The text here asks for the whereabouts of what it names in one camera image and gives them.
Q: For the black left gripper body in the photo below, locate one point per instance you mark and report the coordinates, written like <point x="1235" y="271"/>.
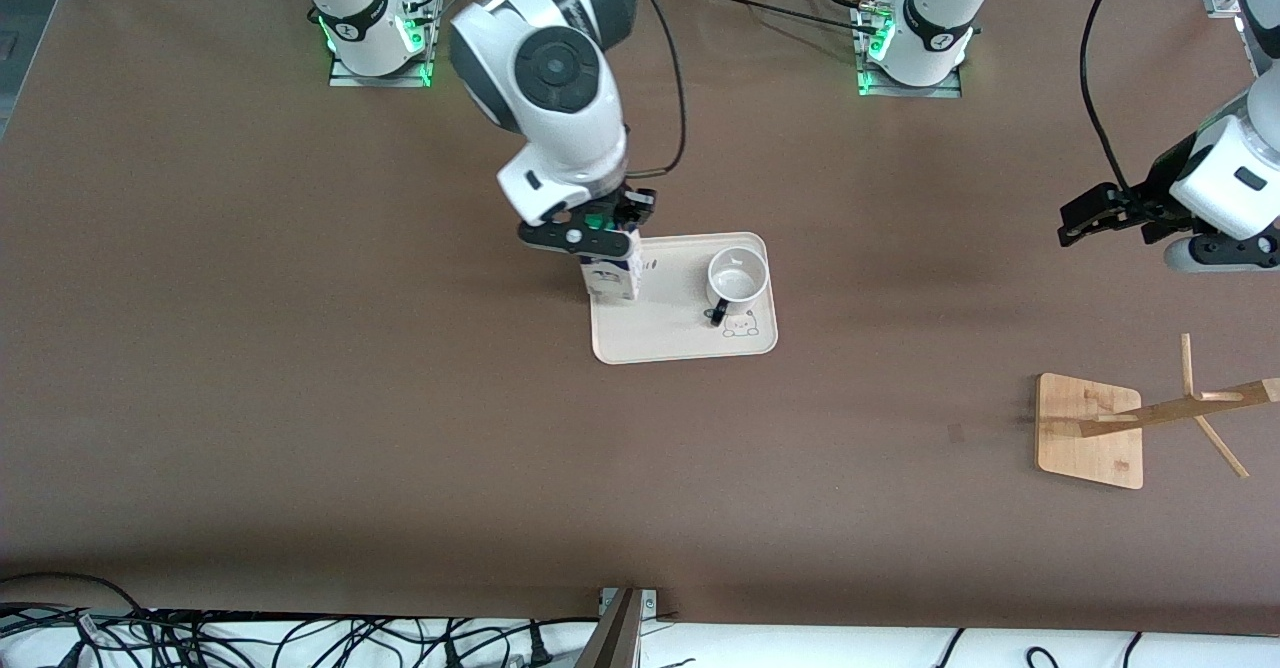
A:
<point x="1160" y="186"/>

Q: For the blue milk carton green cap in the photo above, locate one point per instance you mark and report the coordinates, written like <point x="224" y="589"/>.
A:
<point x="612" y="283"/>

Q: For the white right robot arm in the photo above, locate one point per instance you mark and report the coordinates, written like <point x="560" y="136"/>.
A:
<point x="560" y="128"/>

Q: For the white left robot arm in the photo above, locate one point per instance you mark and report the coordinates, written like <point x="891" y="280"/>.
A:
<point x="935" y="18"/>

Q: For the wooden cup rack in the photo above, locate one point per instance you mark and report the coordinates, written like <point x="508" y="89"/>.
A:
<point x="1090" y="448"/>

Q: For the beige tray with bear print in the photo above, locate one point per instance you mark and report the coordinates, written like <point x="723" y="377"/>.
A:
<point x="680" y="338"/>

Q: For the brown table cover sheet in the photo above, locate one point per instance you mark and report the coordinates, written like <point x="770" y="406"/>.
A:
<point x="400" y="398"/>

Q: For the grey slanted metal profile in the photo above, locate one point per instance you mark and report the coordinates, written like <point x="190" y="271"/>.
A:
<point x="612" y="638"/>

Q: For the black power plug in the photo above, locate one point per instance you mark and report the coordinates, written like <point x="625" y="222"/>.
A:
<point x="538" y="650"/>

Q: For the aluminium frame profile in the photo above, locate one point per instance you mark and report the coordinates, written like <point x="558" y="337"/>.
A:
<point x="1225" y="3"/>

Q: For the silver corner bracket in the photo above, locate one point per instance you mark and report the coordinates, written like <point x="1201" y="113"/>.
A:
<point x="650" y="603"/>

